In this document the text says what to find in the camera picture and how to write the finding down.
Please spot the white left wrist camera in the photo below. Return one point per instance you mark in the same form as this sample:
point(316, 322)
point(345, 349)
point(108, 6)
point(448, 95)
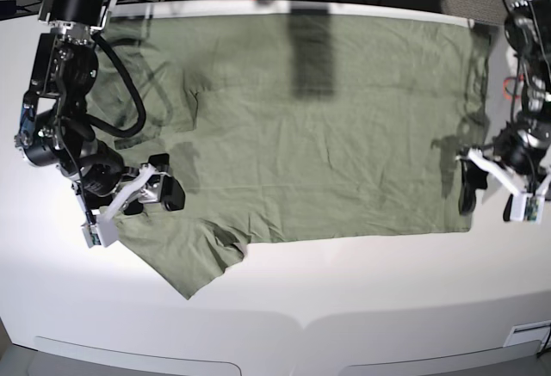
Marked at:
point(527, 208)

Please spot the green T-shirt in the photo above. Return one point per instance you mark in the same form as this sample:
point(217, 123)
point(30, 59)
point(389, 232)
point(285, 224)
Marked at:
point(284, 128)

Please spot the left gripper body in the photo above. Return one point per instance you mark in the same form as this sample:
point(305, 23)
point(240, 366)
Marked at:
point(521, 146)

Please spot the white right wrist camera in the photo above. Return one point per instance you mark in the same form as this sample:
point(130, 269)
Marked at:
point(101, 233)

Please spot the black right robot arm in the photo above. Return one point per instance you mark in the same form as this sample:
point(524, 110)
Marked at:
point(56, 128)

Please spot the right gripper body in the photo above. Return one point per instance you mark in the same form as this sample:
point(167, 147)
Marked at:
point(110, 187)

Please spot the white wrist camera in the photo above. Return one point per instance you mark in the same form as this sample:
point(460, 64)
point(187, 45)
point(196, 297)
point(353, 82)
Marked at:
point(527, 208)
point(101, 233)

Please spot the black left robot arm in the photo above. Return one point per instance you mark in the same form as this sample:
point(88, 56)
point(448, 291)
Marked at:
point(527, 31)

